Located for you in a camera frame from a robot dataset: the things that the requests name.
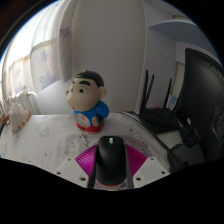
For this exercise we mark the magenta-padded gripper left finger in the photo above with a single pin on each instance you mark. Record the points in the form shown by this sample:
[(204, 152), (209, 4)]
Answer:
[(85, 160)]

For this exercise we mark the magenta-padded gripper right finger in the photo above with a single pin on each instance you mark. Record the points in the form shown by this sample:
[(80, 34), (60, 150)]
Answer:
[(136, 160)]

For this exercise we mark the black computer mouse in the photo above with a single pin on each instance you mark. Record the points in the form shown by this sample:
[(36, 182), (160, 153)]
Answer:
[(111, 160)]

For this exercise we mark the round purple printed mouse pad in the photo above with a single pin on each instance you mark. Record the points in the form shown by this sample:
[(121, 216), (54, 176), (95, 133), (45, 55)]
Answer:
[(136, 145)]

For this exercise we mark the white printed tablecloth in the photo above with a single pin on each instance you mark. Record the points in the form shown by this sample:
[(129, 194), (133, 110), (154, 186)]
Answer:
[(43, 140)]

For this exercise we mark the black router with antennas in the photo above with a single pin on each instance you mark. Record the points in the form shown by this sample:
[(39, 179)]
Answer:
[(160, 118)]

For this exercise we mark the cartoon boy figurine clock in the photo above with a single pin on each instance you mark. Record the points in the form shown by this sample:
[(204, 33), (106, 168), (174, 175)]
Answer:
[(87, 96)]

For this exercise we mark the black computer monitor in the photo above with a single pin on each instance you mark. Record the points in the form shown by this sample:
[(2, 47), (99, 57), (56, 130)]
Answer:
[(203, 100)]

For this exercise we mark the wooden model sailing ship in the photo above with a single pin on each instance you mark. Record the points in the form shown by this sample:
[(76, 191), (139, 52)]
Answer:
[(3, 119)]

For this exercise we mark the white star-print curtain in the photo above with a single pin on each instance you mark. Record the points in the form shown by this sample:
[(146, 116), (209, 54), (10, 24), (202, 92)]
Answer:
[(43, 56)]

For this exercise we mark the white wall shelf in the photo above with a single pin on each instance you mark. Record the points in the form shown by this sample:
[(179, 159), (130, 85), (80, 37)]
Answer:
[(183, 31)]

